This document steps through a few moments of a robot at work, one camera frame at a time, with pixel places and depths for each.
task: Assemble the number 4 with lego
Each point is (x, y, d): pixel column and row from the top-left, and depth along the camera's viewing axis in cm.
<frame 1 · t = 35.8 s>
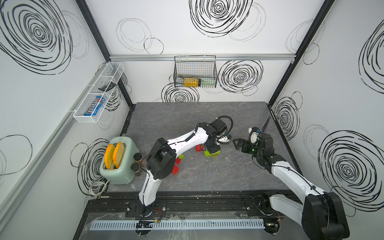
left hand: (213, 147, 87), fingers open
right hand: (240, 141, 85), fingers open
mint green toaster: (116, 177, 77), point 9 cm above the table
yellow toast slice left: (109, 155, 71), point 22 cm above the table
yellow toast slice right: (118, 154, 72), point 22 cm above the table
lime green long lego brick: (214, 155, 93), point 2 cm above the table

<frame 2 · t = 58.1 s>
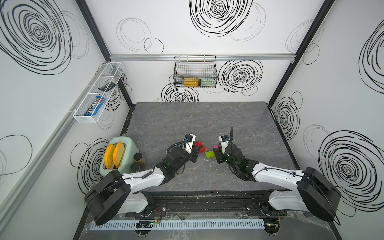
left hand: (199, 144, 80), fingers open
right hand: (217, 148, 85), fingers open
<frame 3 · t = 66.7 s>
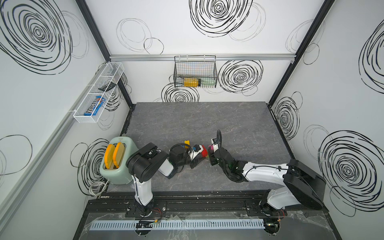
left hand: (202, 155, 88), fingers open
right hand: (212, 152, 87), fingers open
yellow lego brick: (187, 142, 98), point 2 cm above the table
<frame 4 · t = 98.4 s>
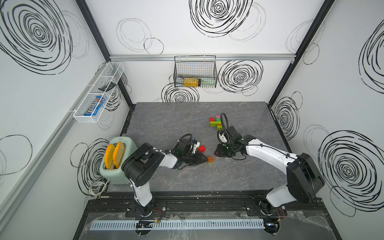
left hand: (207, 161, 87), fingers open
right hand: (217, 153, 86), fingers open
green lego brick: (218, 119, 109), point 4 cm above the table
red lego brick: (212, 119, 111), point 2 cm above the table
lime square lego brick: (219, 127, 105), point 3 cm above the table
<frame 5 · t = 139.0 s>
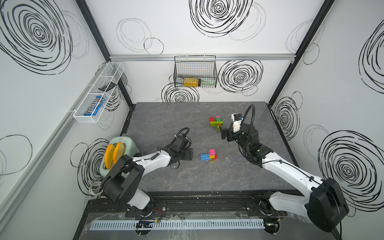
left hand: (187, 153, 91), fingers open
right hand: (229, 124, 80), fingers open
magenta lego brick: (212, 152, 84), point 11 cm above the table
blue lego brick: (205, 157, 87), point 6 cm above the table
red lego brick front: (216, 156, 87), point 7 cm above the table
